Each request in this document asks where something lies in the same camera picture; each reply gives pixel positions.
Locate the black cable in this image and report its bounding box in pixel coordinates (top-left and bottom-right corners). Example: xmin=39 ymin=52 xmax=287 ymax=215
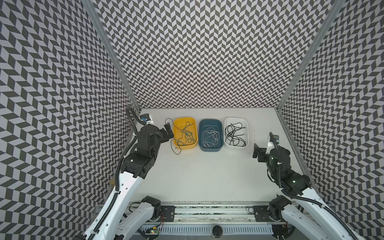
xmin=224 ymin=121 xmax=249 ymax=148

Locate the cable bundle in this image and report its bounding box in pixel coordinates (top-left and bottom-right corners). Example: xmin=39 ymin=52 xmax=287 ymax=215
xmin=200 ymin=126 xmax=220 ymax=148

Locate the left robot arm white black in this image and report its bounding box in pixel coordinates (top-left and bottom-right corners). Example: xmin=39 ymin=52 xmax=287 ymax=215
xmin=74 ymin=107 xmax=174 ymax=240

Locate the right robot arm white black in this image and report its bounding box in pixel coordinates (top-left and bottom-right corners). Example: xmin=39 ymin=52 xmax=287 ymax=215
xmin=253 ymin=133 xmax=363 ymax=240

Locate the yellow plastic bin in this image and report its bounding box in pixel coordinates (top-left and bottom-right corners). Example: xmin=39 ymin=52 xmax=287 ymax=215
xmin=173 ymin=117 xmax=198 ymax=152

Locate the white plastic bin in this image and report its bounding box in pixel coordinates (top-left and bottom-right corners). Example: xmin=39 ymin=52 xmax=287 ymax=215
xmin=224 ymin=117 xmax=250 ymax=150

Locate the dark teal plastic bin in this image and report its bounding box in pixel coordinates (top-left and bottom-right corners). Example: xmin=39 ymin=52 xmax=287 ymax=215
xmin=198 ymin=119 xmax=224 ymax=152

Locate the small green circuit board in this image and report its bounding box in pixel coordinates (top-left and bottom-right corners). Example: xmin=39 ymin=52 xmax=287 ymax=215
xmin=144 ymin=228 xmax=160 ymax=235

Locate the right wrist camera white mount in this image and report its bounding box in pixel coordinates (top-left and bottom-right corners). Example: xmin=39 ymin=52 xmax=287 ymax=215
xmin=266 ymin=135 xmax=280 ymax=155

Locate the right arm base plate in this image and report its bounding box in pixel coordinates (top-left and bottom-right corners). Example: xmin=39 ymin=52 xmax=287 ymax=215
xmin=252 ymin=205 xmax=273 ymax=223

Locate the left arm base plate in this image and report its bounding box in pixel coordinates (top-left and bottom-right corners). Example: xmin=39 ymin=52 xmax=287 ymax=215
xmin=159 ymin=205 xmax=176 ymax=223

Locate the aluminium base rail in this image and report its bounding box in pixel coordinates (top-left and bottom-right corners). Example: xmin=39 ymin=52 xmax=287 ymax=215
xmin=118 ymin=201 xmax=286 ymax=227

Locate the left corner aluminium post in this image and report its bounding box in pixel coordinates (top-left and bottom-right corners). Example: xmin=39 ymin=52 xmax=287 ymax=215
xmin=82 ymin=0 xmax=141 ymax=112

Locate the corner aluminium post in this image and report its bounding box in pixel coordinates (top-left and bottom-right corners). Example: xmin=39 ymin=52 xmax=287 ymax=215
xmin=276 ymin=1 xmax=346 ymax=113
xmin=82 ymin=0 xmax=141 ymax=112

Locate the right corner aluminium post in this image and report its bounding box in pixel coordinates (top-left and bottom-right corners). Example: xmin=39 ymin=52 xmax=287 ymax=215
xmin=276 ymin=1 xmax=346 ymax=113

